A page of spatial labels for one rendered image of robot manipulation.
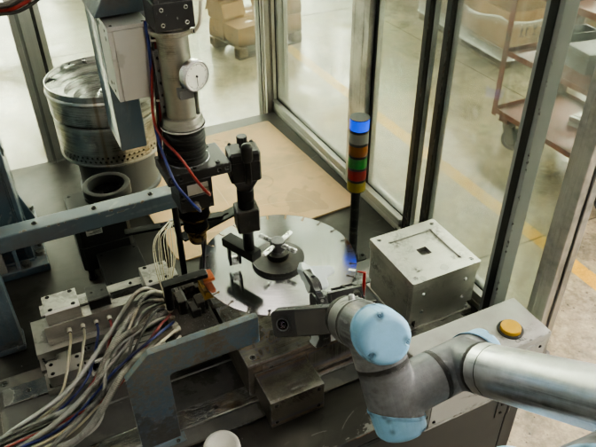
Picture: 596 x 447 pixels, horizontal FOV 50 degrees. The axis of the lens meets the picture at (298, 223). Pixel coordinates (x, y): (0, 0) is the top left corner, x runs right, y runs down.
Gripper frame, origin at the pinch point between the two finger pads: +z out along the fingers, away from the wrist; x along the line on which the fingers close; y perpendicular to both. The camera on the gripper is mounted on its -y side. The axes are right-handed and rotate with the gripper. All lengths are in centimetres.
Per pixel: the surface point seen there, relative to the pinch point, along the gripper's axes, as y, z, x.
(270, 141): 21, 99, 38
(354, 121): 23.0, 19.4, 33.5
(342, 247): 14.7, 17.0, 6.8
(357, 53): 37, 47, 53
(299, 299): 0.9, 6.7, -0.2
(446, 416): 24.0, -1.2, -27.4
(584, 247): 165, 134, -29
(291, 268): 1.9, 13.0, 5.3
